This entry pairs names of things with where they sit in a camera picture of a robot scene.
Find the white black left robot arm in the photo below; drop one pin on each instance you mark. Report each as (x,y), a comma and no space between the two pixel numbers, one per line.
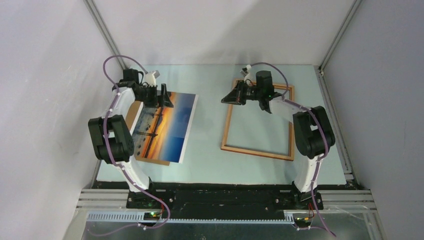
(111,137)

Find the sunset landscape photo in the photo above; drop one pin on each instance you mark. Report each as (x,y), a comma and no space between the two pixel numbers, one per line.
(162,133)

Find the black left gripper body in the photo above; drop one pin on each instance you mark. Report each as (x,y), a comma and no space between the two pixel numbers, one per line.
(148,96)

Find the aluminium rail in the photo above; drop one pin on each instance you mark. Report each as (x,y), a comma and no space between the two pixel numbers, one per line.
(320,71)
(334,201)
(113,48)

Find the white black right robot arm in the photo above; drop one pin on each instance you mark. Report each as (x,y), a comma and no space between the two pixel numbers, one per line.
(313,133)

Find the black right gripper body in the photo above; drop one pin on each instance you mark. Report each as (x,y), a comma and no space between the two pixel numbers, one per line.
(251,93)

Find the brown fibreboard backing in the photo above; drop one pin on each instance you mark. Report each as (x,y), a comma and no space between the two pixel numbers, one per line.
(131,119)

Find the aluminium rail left side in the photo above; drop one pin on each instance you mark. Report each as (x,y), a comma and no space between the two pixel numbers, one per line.
(113,48)

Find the grey slotted cable duct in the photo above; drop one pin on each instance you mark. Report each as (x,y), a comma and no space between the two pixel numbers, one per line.
(142,217)

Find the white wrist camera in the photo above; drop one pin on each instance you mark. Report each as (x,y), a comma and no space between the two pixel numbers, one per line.
(246,71)
(150,78)

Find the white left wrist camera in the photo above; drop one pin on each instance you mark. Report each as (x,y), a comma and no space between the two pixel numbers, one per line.
(150,78)

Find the aluminium rail right side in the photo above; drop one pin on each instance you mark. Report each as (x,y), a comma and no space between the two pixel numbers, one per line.
(320,71)

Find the aluminium front rail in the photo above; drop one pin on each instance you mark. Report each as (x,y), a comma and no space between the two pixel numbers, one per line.
(334,201)

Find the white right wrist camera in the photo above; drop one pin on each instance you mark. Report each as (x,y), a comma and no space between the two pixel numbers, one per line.
(246,71)

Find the wooden picture frame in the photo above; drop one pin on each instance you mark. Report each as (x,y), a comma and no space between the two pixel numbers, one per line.
(251,131)

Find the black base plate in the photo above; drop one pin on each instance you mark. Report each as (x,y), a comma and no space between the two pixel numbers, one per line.
(227,202)

